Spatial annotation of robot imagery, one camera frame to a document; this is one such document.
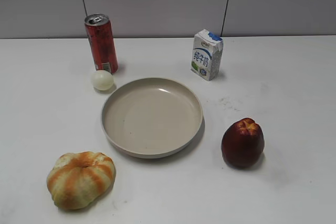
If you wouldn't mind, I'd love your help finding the dark red apple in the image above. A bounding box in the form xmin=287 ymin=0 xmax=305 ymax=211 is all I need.
xmin=221 ymin=118 xmax=265 ymax=169

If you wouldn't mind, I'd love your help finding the beige round plate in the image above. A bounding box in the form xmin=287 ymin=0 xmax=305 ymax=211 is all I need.
xmin=100 ymin=78 xmax=205 ymax=159

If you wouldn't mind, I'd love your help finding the white blue milk carton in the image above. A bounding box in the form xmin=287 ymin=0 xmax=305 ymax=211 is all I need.
xmin=191 ymin=29 xmax=224 ymax=81

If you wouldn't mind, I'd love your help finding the white peeled egg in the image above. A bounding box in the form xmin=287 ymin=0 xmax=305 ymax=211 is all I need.
xmin=91 ymin=70 xmax=114 ymax=91

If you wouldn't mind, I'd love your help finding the red soda can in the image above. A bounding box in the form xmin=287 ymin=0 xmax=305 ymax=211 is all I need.
xmin=85 ymin=14 xmax=118 ymax=74

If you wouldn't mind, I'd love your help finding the orange striped pumpkin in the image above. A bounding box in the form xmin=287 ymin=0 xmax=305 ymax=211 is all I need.
xmin=46 ymin=152 xmax=116 ymax=210

